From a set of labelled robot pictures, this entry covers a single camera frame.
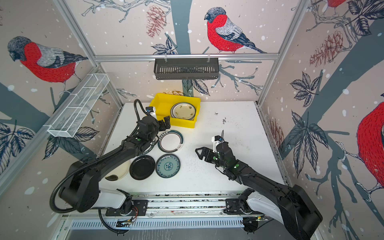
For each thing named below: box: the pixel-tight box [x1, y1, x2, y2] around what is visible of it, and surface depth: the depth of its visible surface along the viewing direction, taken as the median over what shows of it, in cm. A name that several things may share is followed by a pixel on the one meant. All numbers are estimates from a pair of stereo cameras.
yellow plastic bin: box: [149, 93, 201, 129], surface depth 116 cm
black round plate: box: [129, 155, 156, 181], surface depth 88 cm
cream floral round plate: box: [170, 102, 197, 121], surface depth 113 cm
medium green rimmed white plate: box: [157, 130, 184, 153], surface depth 100 cm
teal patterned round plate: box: [155, 153, 181, 179], surface depth 90 cm
